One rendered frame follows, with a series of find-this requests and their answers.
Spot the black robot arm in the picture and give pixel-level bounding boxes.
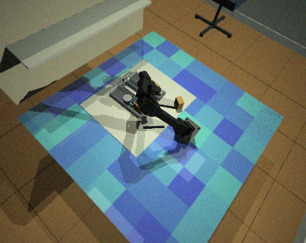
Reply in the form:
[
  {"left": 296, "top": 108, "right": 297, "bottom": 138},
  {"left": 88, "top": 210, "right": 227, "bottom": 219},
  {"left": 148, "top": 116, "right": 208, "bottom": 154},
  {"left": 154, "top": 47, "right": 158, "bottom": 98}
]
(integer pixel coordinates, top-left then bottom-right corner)
[{"left": 136, "top": 71, "right": 195, "bottom": 138}]

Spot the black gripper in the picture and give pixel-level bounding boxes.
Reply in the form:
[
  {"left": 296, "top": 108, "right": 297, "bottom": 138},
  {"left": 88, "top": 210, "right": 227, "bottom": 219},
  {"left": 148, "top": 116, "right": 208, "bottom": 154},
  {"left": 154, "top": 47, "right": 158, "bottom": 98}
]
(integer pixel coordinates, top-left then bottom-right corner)
[{"left": 142, "top": 85, "right": 162, "bottom": 104}]

